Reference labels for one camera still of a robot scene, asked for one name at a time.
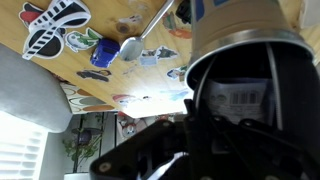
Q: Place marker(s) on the white window blind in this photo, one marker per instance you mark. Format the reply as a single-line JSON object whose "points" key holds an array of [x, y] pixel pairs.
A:
{"points": [[16, 150]]}

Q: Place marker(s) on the red sticker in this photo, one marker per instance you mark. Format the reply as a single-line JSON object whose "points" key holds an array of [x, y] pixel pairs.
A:
{"points": [[28, 15]]}

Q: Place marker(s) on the silver metal cup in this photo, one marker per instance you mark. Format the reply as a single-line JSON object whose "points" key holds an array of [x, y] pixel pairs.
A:
{"points": [[233, 20]]}

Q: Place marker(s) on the oval pattern pillow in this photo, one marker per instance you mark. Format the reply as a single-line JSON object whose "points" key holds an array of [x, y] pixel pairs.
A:
{"points": [[83, 100]]}

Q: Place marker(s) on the blue grey sticker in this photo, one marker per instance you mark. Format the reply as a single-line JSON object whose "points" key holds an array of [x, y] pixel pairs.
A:
{"points": [[156, 55]]}

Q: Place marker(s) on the white barcode drink pouch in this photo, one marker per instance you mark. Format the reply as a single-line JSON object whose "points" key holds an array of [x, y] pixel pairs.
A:
{"points": [[233, 100]]}

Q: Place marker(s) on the grey fabric sofa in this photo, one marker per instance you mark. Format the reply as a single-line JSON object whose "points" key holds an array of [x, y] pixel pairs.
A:
{"points": [[26, 93]]}

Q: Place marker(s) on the blue toy car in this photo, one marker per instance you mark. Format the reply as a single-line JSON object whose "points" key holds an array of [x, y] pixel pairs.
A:
{"points": [[105, 52]]}

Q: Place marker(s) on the snowman decoration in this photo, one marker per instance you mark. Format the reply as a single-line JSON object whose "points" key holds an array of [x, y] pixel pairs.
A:
{"points": [[128, 126]]}

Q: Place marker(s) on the dark long sticker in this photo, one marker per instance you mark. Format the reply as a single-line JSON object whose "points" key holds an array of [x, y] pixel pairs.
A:
{"points": [[94, 75]]}

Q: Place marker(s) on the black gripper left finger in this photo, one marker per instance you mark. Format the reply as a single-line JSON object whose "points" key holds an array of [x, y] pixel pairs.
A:
{"points": [[160, 146]]}

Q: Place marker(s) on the orange sticker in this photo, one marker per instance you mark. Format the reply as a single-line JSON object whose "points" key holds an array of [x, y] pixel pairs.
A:
{"points": [[175, 29]]}

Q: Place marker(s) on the small black toy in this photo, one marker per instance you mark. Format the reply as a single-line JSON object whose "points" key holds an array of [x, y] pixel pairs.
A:
{"points": [[183, 10]]}

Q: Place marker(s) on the green potted plant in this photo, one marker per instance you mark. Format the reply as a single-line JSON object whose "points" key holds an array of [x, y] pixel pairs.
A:
{"points": [[81, 146]]}

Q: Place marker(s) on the green dinosaur sticker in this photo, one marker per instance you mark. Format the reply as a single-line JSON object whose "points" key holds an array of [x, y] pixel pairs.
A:
{"points": [[80, 39]]}

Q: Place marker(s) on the green blue sticker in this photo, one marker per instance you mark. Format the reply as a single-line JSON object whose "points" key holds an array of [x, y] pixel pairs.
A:
{"points": [[176, 72]]}

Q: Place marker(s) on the metal spoon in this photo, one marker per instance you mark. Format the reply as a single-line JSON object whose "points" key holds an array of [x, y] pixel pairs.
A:
{"points": [[131, 48]]}

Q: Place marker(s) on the white black striped sunglasses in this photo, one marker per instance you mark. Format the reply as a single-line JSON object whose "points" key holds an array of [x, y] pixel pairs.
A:
{"points": [[45, 45]]}

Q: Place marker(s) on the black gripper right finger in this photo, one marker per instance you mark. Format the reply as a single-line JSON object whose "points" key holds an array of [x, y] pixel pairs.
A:
{"points": [[286, 156]]}

